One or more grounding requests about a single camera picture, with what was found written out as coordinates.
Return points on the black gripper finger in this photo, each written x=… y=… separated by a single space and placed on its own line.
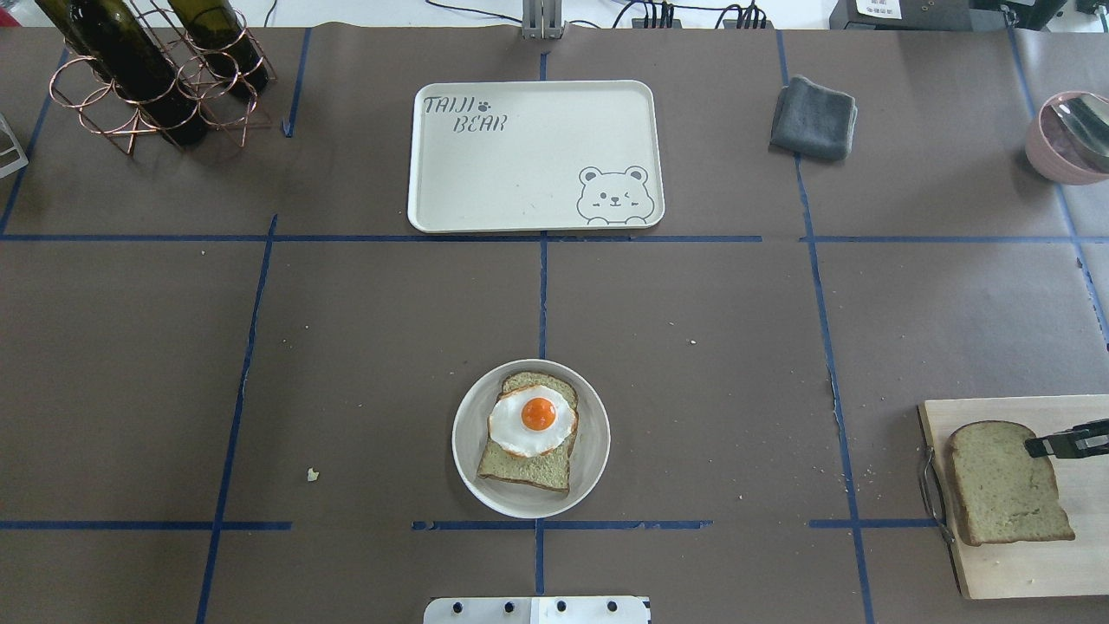
x=1083 y=441

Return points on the bread slice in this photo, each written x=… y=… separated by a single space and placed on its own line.
x=1004 y=496
x=550 y=471

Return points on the white round plate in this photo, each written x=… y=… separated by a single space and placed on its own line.
x=585 y=463

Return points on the cream bear tray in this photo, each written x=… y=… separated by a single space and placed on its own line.
x=534 y=156

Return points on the wooden cutting board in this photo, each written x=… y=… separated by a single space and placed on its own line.
x=1024 y=569

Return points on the pink bowl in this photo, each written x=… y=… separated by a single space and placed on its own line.
x=1050 y=152

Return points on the metal scoop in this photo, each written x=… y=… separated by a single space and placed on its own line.
x=1083 y=117

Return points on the grey folded cloth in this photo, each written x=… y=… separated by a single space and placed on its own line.
x=814 y=120

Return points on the black computer box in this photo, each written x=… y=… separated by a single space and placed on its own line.
x=958 y=16

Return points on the fried egg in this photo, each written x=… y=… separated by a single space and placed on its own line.
x=531 y=421

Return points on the dark wine bottle right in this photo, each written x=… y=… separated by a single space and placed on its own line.
x=109 y=34

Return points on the white dish rack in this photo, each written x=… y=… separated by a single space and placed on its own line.
x=12 y=156

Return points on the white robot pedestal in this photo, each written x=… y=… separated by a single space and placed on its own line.
x=540 y=609

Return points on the aluminium frame post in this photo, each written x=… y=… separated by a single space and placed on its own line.
x=542 y=20

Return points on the copper wire bottle rack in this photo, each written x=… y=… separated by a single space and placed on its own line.
x=177 y=70

